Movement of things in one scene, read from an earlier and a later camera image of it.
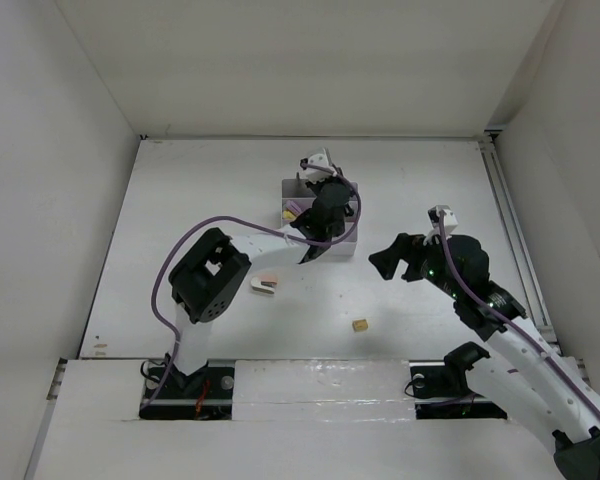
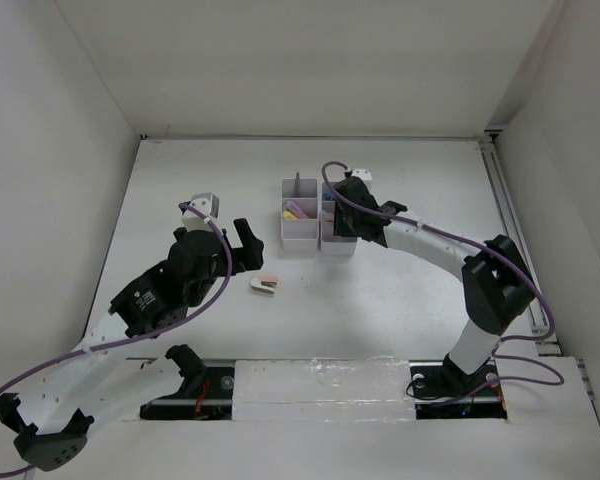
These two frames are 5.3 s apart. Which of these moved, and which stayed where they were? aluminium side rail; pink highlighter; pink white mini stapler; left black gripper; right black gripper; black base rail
Moved: left black gripper; right black gripper
Stayed: pink white mini stapler; pink highlighter; black base rail; aluminium side rail
